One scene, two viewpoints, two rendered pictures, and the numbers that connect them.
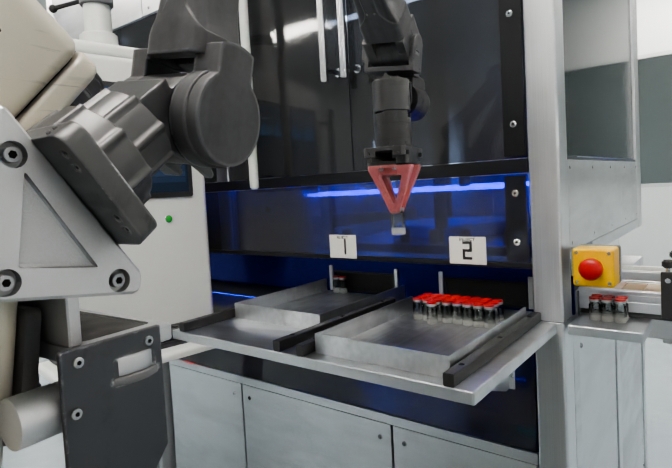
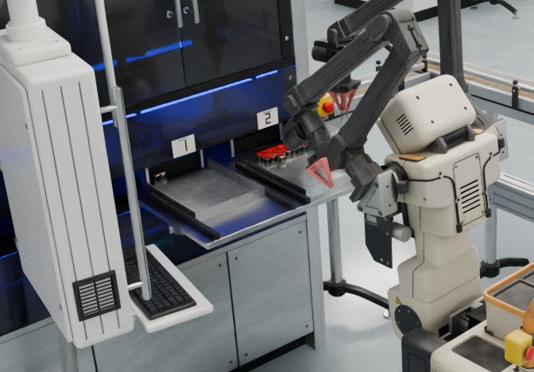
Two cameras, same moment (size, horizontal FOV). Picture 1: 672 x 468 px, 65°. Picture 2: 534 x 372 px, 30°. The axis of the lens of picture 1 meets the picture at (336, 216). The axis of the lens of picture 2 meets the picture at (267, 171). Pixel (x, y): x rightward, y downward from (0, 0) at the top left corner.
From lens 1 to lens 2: 298 cm
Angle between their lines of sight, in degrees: 72
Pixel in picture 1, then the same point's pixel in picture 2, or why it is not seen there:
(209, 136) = not seen: hidden behind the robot
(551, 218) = not seen: hidden behind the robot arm
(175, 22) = (461, 81)
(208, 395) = (41, 347)
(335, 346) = (317, 190)
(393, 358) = (346, 180)
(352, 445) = (199, 285)
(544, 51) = not seen: outside the picture
